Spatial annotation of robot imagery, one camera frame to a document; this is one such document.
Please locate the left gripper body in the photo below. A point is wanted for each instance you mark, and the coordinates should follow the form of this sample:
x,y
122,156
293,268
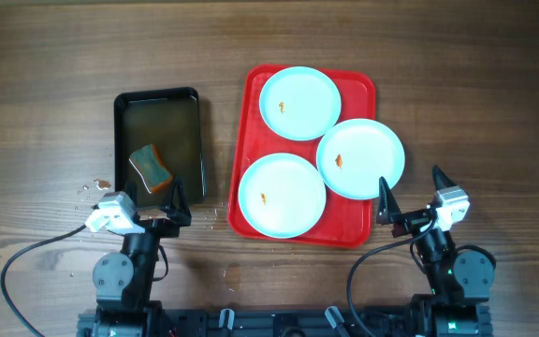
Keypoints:
x,y
159,226

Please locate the light blue plate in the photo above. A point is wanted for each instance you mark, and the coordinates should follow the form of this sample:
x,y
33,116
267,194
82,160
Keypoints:
x,y
300,103
355,154
282,195

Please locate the black tray with water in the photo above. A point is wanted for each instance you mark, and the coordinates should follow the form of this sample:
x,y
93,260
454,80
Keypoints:
x,y
169,119

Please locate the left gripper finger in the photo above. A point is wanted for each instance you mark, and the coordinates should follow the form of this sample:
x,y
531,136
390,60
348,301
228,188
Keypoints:
x,y
131,189
175,205

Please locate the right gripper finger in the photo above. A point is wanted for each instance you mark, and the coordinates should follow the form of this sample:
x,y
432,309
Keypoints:
x,y
389,211
440,180

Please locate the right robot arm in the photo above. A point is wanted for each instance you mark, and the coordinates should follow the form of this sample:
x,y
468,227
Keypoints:
x,y
458,275

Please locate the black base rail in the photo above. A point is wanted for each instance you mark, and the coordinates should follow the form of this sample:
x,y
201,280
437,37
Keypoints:
x,y
382,321

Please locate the green and orange sponge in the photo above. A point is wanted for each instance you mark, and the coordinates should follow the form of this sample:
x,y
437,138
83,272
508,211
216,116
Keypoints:
x,y
149,166

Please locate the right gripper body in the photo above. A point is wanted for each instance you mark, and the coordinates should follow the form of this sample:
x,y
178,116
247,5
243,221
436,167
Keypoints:
x,y
411,223

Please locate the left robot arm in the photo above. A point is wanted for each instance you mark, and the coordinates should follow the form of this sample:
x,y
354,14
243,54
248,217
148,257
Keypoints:
x,y
123,280

